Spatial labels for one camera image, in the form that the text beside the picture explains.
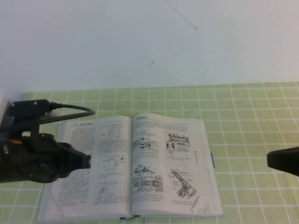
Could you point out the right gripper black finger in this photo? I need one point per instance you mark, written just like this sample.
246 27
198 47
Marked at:
282 156
289 170

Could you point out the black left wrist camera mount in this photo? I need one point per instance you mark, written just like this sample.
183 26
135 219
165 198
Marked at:
28 109

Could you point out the technical book with diagrams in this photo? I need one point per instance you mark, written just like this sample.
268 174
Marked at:
149 168

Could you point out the green white checked tablecloth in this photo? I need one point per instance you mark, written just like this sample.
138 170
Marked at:
243 130

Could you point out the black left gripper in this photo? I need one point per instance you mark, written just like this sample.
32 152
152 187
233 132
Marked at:
44 151

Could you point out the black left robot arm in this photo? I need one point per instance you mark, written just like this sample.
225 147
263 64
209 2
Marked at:
10 163

